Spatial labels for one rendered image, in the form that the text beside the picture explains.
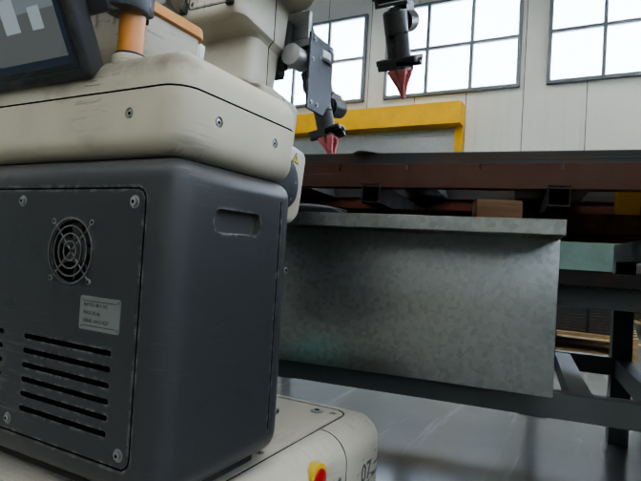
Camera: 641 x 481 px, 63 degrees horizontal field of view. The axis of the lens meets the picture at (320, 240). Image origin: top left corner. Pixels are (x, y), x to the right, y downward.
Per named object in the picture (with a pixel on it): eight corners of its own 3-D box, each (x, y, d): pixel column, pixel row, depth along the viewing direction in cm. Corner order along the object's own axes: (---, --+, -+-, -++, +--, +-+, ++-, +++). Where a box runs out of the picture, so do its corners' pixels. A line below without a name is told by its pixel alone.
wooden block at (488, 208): (475, 220, 117) (477, 198, 117) (471, 222, 123) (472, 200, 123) (522, 222, 116) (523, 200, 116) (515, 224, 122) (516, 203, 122)
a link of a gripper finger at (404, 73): (390, 98, 136) (385, 60, 133) (417, 95, 133) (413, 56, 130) (381, 103, 131) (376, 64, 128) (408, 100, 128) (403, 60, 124)
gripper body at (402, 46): (384, 66, 134) (382, 35, 131) (423, 60, 129) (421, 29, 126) (376, 70, 128) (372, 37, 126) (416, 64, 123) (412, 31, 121)
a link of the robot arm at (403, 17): (378, 10, 123) (401, 5, 120) (388, 9, 128) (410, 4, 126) (382, 40, 125) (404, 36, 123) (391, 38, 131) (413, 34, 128)
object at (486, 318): (103, 331, 165) (111, 220, 166) (551, 393, 118) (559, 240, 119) (93, 332, 161) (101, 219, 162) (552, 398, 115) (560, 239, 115)
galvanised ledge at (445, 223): (111, 220, 166) (111, 211, 166) (559, 240, 119) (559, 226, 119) (58, 215, 147) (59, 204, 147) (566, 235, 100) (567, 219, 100)
